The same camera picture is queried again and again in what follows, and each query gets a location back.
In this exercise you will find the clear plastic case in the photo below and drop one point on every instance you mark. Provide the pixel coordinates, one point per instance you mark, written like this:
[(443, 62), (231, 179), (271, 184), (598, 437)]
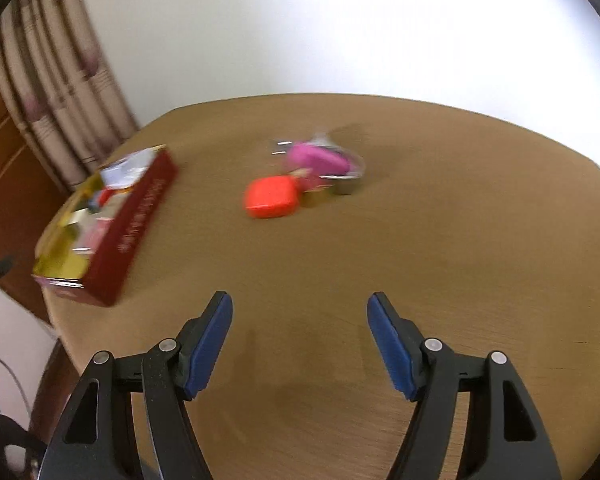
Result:
[(125, 167)]

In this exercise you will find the red square case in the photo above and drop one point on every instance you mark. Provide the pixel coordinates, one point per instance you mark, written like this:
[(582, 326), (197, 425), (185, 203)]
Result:
[(272, 197)]

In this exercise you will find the red tin box gold inside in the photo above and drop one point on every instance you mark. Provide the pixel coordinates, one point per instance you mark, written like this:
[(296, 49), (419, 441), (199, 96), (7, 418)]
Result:
[(140, 220)]

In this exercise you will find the clear case with pink contents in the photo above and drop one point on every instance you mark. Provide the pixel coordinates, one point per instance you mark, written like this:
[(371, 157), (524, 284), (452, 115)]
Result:
[(100, 234)]

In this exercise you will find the small white box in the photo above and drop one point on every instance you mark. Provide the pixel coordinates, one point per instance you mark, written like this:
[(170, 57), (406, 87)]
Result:
[(80, 217)]

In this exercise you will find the brown wooden door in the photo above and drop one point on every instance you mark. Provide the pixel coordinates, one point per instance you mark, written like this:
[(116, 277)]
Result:
[(10, 185)]

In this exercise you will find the beige leaf print curtain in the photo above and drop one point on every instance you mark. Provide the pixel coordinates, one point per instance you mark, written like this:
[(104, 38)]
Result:
[(55, 85)]

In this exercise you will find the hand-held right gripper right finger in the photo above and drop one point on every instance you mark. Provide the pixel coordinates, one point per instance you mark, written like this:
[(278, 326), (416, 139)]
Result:
[(392, 350)]

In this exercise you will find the pink plug adapter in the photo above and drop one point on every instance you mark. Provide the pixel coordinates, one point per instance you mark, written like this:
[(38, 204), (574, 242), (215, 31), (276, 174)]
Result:
[(312, 157)]

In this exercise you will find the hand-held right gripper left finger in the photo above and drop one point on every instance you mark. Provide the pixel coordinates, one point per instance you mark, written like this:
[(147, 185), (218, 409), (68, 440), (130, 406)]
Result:
[(207, 350)]

